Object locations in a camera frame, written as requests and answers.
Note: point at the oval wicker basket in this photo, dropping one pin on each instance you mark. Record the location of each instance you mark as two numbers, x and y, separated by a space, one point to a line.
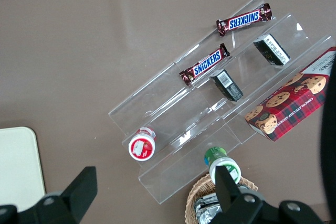
195 195

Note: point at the clear acrylic stepped shelf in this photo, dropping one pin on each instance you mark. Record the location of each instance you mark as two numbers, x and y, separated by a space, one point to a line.
183 119

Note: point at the red tartan cookie box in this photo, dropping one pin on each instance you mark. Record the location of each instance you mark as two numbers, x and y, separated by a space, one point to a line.
288 106

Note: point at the small black box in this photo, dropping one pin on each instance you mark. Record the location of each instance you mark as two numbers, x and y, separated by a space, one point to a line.
227 86
273 49

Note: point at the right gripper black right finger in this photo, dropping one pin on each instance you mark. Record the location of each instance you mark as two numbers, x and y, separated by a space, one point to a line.
227 190

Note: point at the stack of foil packs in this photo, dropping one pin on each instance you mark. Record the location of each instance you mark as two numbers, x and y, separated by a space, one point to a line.
206 208

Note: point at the red strawberry lidded cup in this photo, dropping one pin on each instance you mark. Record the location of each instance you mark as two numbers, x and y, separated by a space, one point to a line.
142 148

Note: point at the green lidded cup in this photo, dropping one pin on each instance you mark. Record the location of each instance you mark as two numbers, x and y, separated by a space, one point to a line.
215 155

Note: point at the beige plastic tray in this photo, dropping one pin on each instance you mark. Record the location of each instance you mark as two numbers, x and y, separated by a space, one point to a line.
18 166

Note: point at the Snickers chocolate bar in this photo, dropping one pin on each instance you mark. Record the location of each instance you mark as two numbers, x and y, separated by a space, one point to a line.
244 20
207 65

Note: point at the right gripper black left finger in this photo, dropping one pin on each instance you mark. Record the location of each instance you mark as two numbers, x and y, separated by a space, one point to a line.
81 192

